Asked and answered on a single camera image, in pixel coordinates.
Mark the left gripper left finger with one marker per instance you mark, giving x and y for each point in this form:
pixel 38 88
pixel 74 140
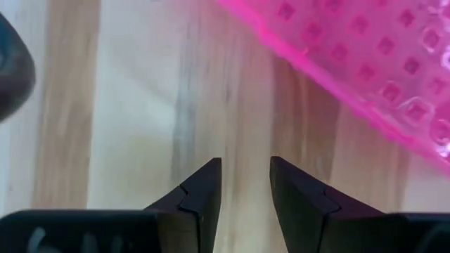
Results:
pixel 207 196

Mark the clear pencil box pink lid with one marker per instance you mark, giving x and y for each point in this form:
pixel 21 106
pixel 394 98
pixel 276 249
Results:
pixel 351 45

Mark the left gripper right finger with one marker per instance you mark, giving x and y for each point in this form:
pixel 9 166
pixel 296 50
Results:
pixel 299 202

